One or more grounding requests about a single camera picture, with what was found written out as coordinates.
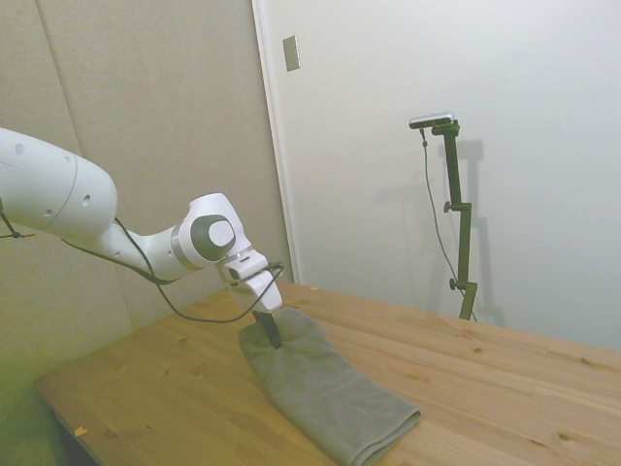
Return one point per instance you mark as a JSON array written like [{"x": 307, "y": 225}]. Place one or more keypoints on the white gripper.
[{"x": 264, "y": 293}]

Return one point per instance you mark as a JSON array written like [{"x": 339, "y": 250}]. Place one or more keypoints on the grey terry towel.
[{"x": 320, "y": 388}]

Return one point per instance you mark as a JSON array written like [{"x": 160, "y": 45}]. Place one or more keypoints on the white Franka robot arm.
[{"x": 58, "y": 189}]

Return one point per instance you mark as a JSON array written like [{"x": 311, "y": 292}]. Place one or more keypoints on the white door frame strip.
[{"x": 276, "y": 145}]

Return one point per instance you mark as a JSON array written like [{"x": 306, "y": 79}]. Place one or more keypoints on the dark jointed camera stand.
[{"x": 461, "y": 218}]

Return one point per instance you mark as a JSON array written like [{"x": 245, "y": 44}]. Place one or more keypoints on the silver exterior camera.
[{"x": 432, "y": 119}]

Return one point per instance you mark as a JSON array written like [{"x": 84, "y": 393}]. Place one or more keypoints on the grey wall switch plate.
[{"x": 291, "y": 53}]

